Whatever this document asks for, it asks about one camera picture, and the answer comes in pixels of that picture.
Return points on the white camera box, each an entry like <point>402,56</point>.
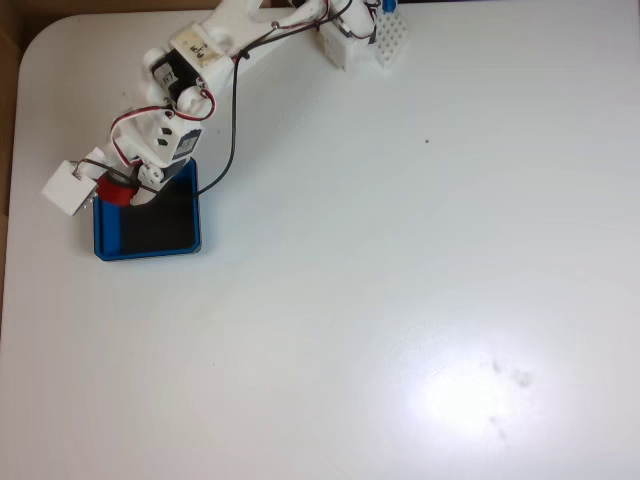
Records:
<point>67,190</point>

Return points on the white perforated base plate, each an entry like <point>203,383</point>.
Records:
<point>392,42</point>

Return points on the blue clamp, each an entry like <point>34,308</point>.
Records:
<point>390,5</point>

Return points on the blue square box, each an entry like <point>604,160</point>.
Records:
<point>107,235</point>

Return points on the red tape roll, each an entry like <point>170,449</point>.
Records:
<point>116,194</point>

